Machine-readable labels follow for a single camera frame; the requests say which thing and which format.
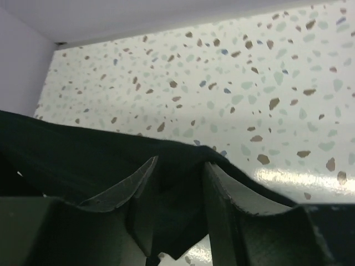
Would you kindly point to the black t shirt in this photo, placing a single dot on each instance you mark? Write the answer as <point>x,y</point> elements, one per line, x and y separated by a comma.
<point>75,164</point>

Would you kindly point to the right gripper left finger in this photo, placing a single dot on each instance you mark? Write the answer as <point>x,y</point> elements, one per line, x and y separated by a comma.
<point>114,227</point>

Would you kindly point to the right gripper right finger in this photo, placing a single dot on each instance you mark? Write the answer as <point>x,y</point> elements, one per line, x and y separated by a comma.
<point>246,228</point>

